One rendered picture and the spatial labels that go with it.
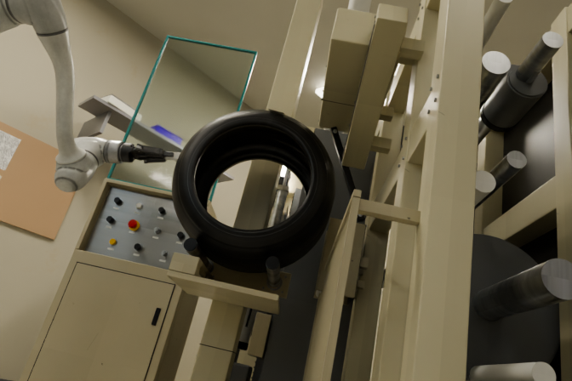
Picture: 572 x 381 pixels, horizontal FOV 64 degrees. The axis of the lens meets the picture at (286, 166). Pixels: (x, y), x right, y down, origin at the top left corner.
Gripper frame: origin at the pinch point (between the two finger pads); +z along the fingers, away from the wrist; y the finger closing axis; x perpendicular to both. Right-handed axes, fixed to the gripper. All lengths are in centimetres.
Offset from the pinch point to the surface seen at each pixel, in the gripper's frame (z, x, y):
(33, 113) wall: -190, -121, 191
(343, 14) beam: 60, -42, -37
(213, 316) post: 20, 56, 25
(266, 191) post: 35.5, 2.3, 24.8
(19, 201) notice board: -185, -43, 205
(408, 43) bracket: 82, -30, -39
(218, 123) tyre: 17.5, -8.9, -12.3
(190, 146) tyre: 8.7, 1.4, -12.1
